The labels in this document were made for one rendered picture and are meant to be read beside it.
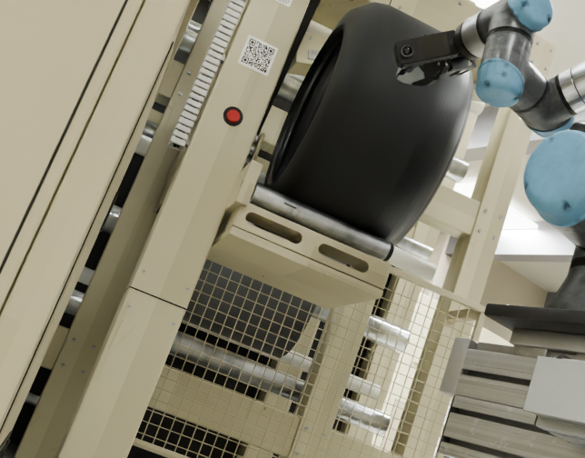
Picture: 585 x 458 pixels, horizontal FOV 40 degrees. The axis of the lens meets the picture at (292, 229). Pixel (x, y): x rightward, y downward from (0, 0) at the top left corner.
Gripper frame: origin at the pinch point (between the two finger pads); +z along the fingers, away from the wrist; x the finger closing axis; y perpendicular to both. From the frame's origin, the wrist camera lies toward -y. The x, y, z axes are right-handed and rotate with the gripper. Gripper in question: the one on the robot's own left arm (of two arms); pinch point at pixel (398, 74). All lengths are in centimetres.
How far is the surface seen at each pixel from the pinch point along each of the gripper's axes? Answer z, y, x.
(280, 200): 27.1, -16.8, -17.8
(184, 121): 39.8, -29.0, 4.3
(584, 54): 247, 377, 76
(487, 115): 370, 396, 64
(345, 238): 24.4, -4.2, -28.7
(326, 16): 71, 37, 39
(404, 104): 8.3, 6.8, -3.9
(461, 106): 6.4, 20.7, -6.2
